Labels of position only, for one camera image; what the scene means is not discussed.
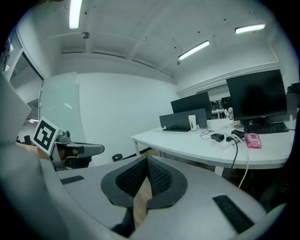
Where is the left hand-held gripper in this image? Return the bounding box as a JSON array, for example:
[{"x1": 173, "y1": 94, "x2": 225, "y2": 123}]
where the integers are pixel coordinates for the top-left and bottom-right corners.
[{"x1": 32, "y1": 116, "x2": 105, "y2": 171}]

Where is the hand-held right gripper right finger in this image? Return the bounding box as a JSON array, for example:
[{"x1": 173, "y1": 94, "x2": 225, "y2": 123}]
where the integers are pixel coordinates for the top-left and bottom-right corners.
[{"x1": 130, "y1": 155, "x2": 268, "y2": 240}]

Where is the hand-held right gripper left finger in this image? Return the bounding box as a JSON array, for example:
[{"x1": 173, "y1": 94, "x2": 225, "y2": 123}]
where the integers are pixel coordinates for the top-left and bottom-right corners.
[{"x1": 56, "y1": 155, "x2": 148, "y2": 238}]

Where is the person's left forearm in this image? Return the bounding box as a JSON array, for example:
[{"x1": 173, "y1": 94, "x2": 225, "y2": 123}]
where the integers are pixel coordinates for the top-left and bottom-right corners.
[{"x1": 15, "y1": 142, "x2": 51, "y2": 161}]

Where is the person's left hand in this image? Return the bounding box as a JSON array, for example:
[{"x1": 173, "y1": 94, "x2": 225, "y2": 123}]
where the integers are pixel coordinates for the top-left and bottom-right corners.
[{"x1": 58, "y1": 148, "x2": 78, "y2": 162}]

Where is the white table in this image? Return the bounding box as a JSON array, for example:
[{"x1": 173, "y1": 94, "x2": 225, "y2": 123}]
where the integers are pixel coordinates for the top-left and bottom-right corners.
[{"x1": 130, "y1": 118, "x2": 296, "y2": 178}]

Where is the black power adapter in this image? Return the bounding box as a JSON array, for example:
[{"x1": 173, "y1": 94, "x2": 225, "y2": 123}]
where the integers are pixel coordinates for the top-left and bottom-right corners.
[
  {"x1": 231, "y1": 129, "x2": 246, "y2": 139},
  {"x1": 210, "y1": 133, "x2": 226, "y2": 143}
]

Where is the frosted glass panel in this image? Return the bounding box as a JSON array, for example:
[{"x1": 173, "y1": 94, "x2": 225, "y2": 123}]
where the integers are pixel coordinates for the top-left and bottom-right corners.
[{"x1": 40, "y1": 72, "x2": 83, "y2": 143}]

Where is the black keyboard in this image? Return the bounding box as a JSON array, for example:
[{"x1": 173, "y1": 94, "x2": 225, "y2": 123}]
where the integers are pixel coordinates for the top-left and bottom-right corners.
[
  {"x1": 243, "y1": 121, "x2": 290, "y2": 135},
  {"x1": 163, "y1": 126, "x2": 192, "y2": 132}
]

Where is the clear plastic cup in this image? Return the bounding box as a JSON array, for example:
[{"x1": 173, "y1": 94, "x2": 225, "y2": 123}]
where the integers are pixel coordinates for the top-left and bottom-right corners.
[{"x1": 188, "y1": 114, "x2": 197, "y2": 132}]

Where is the pink wet wipes pack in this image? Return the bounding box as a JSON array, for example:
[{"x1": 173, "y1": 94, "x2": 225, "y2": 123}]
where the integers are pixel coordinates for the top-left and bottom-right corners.
[{"x1": 245, "y1": 133, "x2": 263, "y2": 149}]

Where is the left black monitor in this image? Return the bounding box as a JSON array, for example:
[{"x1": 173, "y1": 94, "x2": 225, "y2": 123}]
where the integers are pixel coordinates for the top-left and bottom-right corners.
[{"x1": 159, "y1": 108, "x2": 208, "y2": 129}]

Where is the black computer monitor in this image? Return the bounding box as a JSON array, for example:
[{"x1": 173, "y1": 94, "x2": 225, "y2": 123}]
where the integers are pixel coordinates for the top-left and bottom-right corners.
[
  {"x1": 226, "y1": 69, "x2": 288, "y2": 126},
  {"x1": 170, "y1": 91, "x2": 213, "y2": 120}
]

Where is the glass window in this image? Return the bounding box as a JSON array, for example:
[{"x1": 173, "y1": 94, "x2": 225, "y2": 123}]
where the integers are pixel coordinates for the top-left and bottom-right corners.
[{"x1": 2, "y1": 28, "x2": 45, "y2": 91}]

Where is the gray desk divider panel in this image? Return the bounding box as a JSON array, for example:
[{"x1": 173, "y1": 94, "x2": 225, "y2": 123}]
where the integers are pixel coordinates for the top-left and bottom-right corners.
[{"x1": 285, "y1": 93, "x2": 299, "y2": 121}]

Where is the long ceiling light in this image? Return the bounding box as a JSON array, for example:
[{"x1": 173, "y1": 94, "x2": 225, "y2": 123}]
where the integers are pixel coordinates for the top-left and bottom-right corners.
[
  {"x1": 69, "y1": 0, "x2": 83, "y2": 30},
  {"x1": 178, "y1": 40, "x2": 210, "y2": 61},
  {"x1": 234, "y1": 23, "x2": 267, "y2": 35}
]

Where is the black office chair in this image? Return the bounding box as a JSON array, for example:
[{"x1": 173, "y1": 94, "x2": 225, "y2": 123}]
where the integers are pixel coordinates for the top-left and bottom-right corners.
[{"x1": 287, "y1": 82, "x2": 300, "y2": 94}]

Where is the black power cable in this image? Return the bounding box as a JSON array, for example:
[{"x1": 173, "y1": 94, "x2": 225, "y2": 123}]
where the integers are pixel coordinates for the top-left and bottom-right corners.
[{"x1": 225, "y1": 135, "x2": 239, "y2": 180}]

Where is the thin black cable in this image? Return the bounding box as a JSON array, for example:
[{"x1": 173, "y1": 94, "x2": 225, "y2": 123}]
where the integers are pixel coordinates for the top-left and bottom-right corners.
[{"x1": 200, "y1": 126, "x2": 213, "y2": 141}]

